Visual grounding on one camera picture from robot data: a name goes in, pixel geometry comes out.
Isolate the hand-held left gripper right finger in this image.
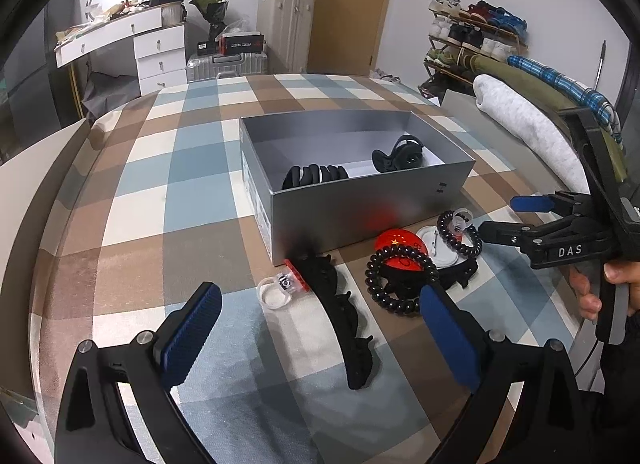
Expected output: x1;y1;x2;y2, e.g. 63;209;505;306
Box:
419;284;608;464

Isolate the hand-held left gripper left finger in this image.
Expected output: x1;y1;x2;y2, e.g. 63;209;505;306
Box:
54;281;223;464

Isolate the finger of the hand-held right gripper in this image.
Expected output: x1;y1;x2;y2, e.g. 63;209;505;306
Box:
478;220;551;251
510;192;596;218

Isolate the small black bead bracelet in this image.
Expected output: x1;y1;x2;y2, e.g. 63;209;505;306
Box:
437;210;484;258

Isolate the clear plastic ring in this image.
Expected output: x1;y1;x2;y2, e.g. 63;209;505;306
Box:
447;209;474;238

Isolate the short black hair clip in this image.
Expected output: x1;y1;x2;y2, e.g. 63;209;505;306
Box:
434;258;479;291

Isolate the white round badge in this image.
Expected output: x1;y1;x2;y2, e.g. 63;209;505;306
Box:
419;226;454;258

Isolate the large black bead bracelet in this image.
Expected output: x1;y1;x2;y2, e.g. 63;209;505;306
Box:
365;249;441;316

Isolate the long black hair clip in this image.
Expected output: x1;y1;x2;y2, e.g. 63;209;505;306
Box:
295;254;374;391

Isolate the clear ring with red piece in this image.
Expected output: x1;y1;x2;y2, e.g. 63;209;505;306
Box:
257;260;307;311

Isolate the red round badge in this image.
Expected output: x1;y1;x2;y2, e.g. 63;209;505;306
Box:
376;230;429;273

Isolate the silver cardboard box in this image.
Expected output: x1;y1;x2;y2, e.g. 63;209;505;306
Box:
239;111;476;266

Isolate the person's right hand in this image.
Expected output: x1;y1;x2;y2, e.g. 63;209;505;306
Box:
571;259;640;322

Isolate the white rolled blanket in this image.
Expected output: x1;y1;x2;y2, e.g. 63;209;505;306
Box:
474;73;592;195

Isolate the blue plaid rolled cloth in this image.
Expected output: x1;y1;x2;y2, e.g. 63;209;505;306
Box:
507;56;624;143

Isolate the green rolled mat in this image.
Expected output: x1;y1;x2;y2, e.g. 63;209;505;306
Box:
462;53;627;181

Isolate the thin grey stick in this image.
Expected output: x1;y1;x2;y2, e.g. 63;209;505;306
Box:
592;40;607;96

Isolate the round black hair claw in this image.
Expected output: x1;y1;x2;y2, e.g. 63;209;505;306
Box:
372;135;425;173

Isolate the plaid blanket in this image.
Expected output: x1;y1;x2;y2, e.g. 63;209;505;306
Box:
30;73;586;464

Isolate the metal shoe rack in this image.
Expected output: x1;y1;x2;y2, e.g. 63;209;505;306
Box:
419;0;529;101

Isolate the row of shoes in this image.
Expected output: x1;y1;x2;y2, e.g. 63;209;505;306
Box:
426;0;529;67

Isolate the ribbed black hair clip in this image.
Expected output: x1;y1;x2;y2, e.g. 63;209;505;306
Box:
282;164;350;190

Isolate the grey cloth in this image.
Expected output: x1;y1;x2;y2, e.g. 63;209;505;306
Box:
81;70;142;121

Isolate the wooden door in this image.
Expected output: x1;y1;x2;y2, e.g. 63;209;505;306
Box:
310;0;399;78

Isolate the silver suitcase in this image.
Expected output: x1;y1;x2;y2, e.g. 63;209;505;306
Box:
186;50;269;84

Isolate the white dressing desk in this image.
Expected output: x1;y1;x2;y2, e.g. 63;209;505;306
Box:
54;8;187;96

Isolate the white suitcase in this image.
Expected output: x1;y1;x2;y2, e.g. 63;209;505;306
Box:
257;0;316;76

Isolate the black and red box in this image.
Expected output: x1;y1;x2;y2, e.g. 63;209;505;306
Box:
220;33;265;55

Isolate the white ribbed bin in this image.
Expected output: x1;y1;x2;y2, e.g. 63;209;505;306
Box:
160;1;187;25

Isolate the dark wrapped bouquet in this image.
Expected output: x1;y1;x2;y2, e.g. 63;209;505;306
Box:
189;0;230;41

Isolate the clutter of small desk things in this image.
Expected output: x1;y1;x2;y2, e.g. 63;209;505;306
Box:
57;0;152;40

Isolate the black cable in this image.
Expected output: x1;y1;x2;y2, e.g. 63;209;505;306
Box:
572;326;603;395

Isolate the beige bed frame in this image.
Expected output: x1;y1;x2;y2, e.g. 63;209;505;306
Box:
0;118;103;395

